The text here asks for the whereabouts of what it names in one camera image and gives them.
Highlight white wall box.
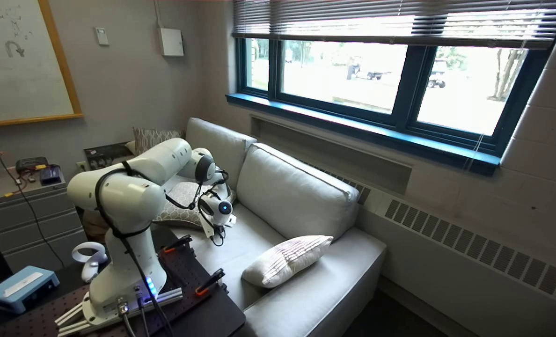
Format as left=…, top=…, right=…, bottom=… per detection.
left=157, top=24, right=185, bottom=60

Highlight wood-framed whiteboard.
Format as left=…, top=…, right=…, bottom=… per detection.
left=0, top=0, right=84, bottom=129

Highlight small cream pillow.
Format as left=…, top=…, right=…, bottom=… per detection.
left=239, top=232, right=335, bottom=290

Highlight white VR controller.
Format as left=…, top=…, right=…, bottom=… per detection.
left=69, top=240, right=110, bottom=285

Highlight blue electronics box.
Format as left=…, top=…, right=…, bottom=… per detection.
left=0, top=264, right=61, bottom=314

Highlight thin black hanging cable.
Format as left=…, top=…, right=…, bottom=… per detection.
left=0, top=114, right=65, bottom=270

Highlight dark flat device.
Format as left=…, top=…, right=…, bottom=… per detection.
left=37, top=165, right=63, bottom=187

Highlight orange-black clamp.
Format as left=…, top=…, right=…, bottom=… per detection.
left=192, top=268, right=226, bottom=298
left=161, top=234, right=194, bottom=256

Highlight dark brown box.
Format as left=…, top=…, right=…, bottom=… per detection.
left=14, top=155, right=50, bottom=176

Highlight gray drawer cabinet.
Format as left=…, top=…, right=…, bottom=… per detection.
left=0, top=176, right=88, bottom=273

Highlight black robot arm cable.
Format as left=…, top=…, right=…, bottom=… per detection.
left=93, top=157, right=232, bottom=337

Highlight white wall switch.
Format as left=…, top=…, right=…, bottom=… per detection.
left=91, top=24, right=112, bottom=49

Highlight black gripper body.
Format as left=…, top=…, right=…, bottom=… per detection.
left=204, top=213, right=230, bottom=241

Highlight dark window blinds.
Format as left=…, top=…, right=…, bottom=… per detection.
left=230, top=0, right=556, bottom=52

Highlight wall radiator grille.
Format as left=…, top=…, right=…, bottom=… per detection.
left=381, top=197, right=556, bottom=305

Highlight diamond-patterned gray pillow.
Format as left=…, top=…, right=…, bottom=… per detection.
left=131, top=127, right=181, bottom=155

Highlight blue-framed wide window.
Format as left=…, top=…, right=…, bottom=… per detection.
left=224, top=34, right=550, bottom=168

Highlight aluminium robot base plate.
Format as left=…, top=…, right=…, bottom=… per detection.
left=52, top=285, right=185, bottom=337

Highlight light gray couch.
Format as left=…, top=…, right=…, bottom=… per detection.
left=110, top=116, right=387, bottom=337

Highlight black robot table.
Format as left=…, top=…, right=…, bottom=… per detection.
left=0, top=221, right=247, bottom=337

